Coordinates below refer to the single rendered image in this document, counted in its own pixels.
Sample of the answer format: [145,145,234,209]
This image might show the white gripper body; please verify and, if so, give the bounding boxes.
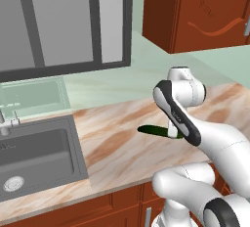
[167,116,180,139]

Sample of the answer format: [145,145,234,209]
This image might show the dark green cucumber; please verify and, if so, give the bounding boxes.
[137,124,185,141]

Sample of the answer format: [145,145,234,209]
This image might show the red-brown base cupboard door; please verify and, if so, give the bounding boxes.
[141,181,168,227]

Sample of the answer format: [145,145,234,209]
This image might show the red-brown base cupboard front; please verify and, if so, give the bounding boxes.
[0,185,144,227]

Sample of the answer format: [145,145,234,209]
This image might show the grey steel sink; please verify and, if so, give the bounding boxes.
[0,114,90,204]

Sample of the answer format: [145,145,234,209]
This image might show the translucent glass panel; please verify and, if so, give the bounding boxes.
[0,75,72,121]

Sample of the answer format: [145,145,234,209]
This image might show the grey framed window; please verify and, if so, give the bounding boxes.
[0,0,135,83]

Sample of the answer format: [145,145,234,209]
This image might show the silver sink tap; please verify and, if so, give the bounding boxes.
[0,109,21,137]

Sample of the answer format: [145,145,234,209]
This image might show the silver base cupboard handle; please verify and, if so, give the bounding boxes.
[145,206,153,227]

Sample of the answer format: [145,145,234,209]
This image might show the red-brown wall cupboard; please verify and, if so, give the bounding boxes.
[142,0,250,55]

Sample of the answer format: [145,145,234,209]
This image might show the red-brown wall cupboard door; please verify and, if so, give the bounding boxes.
[171,0,250,55]

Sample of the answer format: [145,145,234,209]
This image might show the silver wall cupboard handle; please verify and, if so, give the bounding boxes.
[243,18,250,38]

